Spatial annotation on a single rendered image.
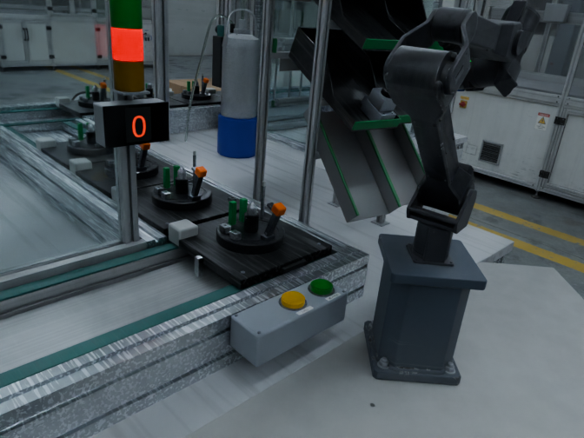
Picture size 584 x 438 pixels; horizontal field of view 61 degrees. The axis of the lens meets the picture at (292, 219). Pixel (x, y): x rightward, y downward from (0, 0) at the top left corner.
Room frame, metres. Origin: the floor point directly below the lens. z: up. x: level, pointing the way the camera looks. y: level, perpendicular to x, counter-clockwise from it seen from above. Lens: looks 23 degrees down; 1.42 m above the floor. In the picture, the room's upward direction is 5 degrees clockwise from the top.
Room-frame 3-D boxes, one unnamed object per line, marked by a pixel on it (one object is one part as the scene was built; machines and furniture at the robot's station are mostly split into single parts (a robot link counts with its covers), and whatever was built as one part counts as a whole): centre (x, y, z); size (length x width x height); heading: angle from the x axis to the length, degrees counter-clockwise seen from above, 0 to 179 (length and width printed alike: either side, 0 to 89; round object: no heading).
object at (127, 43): (0.87, 0.30, 1.33); 0.05 x 0.05 x 0.05
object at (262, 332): (0.71, -0.01, 0.93); 0.21 x 0.07 x 0.06; 136
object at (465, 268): (0.74, -0.23, 0.96); 0.15 x 0.15 x 0.20; 1
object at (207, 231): (0.93, 0.08, 0.96); 0.24 x 0.24 x 0.02; 46
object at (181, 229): (0.92, 0.22, 0.97); 0.05 x 0.05 x 0.04; 46
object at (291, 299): (0.71, -0.01, 0.96); 0.04 x 0.04 x 0.02
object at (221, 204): (1.10, 0.27, 1.01); 0.24 x 0.24 x 0.13; 46
